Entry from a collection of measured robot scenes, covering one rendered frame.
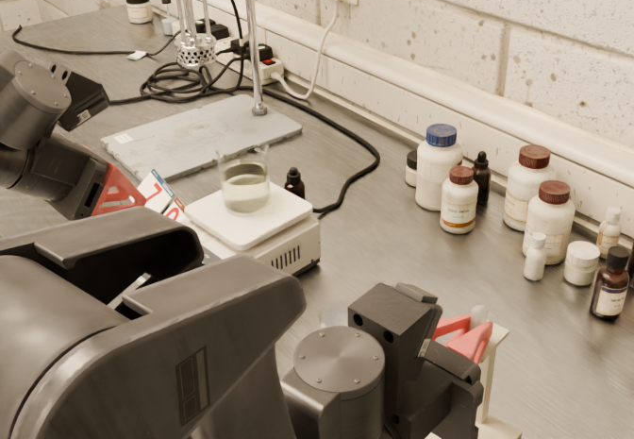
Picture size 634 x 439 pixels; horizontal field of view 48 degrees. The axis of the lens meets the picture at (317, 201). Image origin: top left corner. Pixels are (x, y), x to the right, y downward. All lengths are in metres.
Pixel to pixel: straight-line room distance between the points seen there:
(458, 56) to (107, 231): 0.90
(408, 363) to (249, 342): 0.22
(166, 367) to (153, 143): 1.00
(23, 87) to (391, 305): 0.38
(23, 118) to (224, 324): 0.45
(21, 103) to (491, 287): 0.56
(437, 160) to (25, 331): 0.79
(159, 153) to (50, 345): 0.98
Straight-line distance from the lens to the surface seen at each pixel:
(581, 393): 0.79
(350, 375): 0.43
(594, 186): 0.99
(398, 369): 0.47
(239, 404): 0.32
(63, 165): 0.74
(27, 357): 0.24
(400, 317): 0.46
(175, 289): 0.26
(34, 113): 0.67
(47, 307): 0.25
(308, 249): 0.88
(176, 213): 0.99
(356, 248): 0.94
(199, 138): 1.23
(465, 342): 0.56
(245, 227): 0.84
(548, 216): 0.90
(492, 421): 0.73
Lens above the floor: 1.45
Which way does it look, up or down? 32 degrees down
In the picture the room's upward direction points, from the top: 3 degrees counter-clockwise
